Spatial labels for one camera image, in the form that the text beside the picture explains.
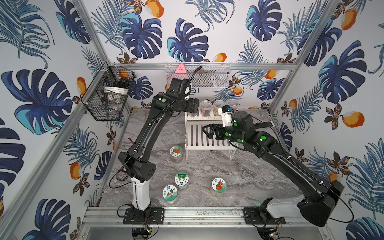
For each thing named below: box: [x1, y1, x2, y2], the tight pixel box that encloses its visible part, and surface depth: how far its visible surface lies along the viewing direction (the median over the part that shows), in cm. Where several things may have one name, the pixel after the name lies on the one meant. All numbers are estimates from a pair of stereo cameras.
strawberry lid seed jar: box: [210, 177, 227, 198], surface depth 78 cm
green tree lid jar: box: [174, 171, 190, 192], surface depth 80 cm
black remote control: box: [253, 121, 273, 129], surface depth 115 cm
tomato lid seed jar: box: [169, 145, 184, 164], surface depth 91 cm
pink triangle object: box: [167, 63, 189, 85], surface depth 91 cm
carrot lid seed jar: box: [162, 184, 179, 206], surface depth 76 cm
